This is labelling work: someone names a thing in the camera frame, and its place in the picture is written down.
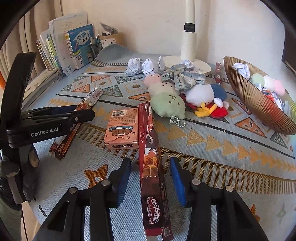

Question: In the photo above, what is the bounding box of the orange anime pen box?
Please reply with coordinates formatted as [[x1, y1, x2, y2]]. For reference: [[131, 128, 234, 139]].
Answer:
[[49, 87, 103, 160]]

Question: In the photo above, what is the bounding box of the dark red pen box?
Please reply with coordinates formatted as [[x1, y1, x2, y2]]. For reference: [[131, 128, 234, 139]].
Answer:
[[138, 102, 174, 240]]

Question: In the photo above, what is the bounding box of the pink playing card box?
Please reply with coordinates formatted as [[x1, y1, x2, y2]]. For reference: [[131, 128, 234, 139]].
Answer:
[[104, 108, 138, 150]]

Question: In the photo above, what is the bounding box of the three-ball plush keychain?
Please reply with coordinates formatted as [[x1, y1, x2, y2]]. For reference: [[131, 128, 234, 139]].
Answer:
[[144, 74, 186, 128]]

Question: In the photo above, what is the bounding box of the red white duck plush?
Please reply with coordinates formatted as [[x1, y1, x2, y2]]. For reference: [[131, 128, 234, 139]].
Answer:
[[180, 84, 229, 118]]

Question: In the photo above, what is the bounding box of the plaid fabric bow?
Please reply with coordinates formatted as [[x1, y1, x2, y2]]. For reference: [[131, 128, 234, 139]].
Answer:
[[162, 63, 206, 91]]

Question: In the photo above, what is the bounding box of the stack of flat magazines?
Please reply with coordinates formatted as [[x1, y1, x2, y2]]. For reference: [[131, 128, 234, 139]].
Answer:
[[22, 69, 63, 111]]

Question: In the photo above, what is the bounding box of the upright books row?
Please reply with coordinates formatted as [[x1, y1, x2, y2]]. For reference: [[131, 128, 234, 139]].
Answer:
[[39, 11, 88, 76]]

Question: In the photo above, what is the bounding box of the patterned blue woven mat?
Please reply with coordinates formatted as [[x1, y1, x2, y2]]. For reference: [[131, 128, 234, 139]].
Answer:
[[30, 46, 295, 240]]

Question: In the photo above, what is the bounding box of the blue study book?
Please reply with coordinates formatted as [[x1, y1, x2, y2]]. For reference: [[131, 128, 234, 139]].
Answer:
[[65, 24, 94, 69]]

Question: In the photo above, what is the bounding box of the black mesh pen holder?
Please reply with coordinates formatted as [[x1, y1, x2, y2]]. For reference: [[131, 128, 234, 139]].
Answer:
[[90, 35, 102, 59]]

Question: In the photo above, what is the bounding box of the beige curtain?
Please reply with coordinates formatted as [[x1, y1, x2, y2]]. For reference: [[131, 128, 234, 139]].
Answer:
[[1, 0, 63, 79]]

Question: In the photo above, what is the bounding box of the brown cardboard box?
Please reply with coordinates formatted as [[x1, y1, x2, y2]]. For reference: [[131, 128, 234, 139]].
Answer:
[[100, 33, 124, 49]]

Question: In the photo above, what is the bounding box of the clear illustrated ruler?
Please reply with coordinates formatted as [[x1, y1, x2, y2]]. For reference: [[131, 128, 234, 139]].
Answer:
[[100, 22, 118, 35]]

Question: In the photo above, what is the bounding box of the brown ribbed bowl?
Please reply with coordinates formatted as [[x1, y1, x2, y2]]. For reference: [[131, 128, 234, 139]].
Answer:
[[223, 56, 296, 135]]

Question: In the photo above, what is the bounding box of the small red box behind lamp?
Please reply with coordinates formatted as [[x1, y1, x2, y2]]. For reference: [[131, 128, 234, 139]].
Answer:
[[215, 62, 222, 85]]

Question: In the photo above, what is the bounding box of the white desk lamp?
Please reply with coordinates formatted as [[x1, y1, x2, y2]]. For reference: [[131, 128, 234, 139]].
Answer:
[[163, 0, 212, 76]]

